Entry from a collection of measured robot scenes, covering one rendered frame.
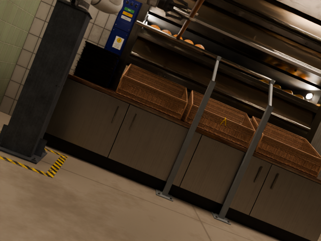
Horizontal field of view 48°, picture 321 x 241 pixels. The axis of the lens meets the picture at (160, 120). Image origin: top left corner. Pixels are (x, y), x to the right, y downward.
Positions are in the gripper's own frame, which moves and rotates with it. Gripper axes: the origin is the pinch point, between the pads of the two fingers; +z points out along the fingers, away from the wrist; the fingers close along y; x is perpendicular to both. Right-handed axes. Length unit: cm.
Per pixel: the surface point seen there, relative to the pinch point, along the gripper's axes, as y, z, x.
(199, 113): 50, 37, -57
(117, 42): 22, -47, -114
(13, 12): 36, -123, -74
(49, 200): 120, -30, 33
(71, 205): 120, -19, 28
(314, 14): -72, 107, -117
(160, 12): -17, -22, -115
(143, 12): -11, -36, -118
